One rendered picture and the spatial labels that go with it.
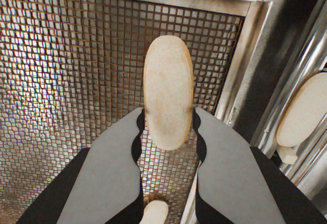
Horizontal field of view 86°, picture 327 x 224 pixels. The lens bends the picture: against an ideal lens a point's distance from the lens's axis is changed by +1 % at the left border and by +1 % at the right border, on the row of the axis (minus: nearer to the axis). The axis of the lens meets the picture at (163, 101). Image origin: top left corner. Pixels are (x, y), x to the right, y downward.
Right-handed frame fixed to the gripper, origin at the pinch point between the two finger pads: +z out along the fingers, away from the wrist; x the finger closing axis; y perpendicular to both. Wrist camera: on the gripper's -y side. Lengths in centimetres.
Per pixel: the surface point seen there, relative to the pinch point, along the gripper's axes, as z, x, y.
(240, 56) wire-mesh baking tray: 5.0, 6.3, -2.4
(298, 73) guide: 6.7, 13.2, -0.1
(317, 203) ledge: 4.6, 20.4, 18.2
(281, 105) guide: 6.7, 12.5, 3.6
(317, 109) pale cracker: 6.2, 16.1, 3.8
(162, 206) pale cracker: 4.5, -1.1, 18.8
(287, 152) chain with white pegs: 5.7, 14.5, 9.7
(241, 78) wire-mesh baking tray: 4.2, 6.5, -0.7
